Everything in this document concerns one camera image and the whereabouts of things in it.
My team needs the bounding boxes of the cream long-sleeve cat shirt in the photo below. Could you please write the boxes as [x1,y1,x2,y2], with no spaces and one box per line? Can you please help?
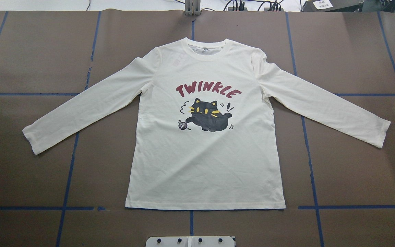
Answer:
[23,38,390,210]

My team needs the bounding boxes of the dark device with white label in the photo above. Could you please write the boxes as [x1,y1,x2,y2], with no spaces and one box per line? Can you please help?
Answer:
[302,0,364,12]

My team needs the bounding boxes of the grey metal camera post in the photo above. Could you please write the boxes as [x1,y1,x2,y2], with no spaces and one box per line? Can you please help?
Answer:
[184,0,202,16]

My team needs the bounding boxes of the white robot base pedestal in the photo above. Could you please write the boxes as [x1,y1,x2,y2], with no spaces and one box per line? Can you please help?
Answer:
[145,236,236,247]

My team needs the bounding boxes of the black cables on back desk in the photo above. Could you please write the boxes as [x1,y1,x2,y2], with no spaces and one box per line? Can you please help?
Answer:
[223,0,283,12]

